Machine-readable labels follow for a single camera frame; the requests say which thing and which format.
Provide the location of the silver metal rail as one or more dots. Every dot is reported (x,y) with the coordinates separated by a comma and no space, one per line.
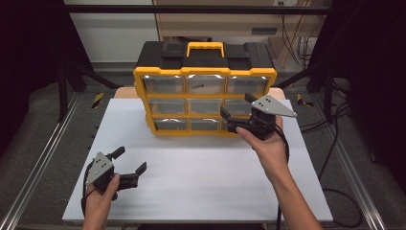
(360,191)
(38,166)

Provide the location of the person's left hand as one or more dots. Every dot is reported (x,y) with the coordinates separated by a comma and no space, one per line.
(97,206)

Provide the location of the yellow black hazard tape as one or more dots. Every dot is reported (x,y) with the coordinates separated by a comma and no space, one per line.
(97,100)
(301,100)

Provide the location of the black horizontal bar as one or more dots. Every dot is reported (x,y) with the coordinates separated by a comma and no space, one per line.
(191,9)

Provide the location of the yellow black organizer cabinet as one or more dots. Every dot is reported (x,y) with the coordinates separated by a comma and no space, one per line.
(150,54)

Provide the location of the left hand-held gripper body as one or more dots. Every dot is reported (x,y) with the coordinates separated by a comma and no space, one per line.
(103,174)

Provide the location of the clear plastic drawer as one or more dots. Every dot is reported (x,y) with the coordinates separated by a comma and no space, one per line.
(210,83)
(237,106)

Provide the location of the black metal stand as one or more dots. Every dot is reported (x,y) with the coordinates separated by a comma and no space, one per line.
(63,92)
(328,92)

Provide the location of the black curtain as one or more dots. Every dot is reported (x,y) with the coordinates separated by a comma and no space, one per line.
(376,64)
(28,48)

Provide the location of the grid of clear drawers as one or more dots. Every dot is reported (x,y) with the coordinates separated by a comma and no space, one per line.
(162,84)

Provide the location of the small dark object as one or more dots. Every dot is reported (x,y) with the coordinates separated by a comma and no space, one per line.
(199,86)

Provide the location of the person's right hand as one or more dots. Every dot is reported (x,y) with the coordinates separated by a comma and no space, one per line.
(271,153)

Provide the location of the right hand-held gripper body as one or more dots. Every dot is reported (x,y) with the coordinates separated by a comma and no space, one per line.
(260,123)

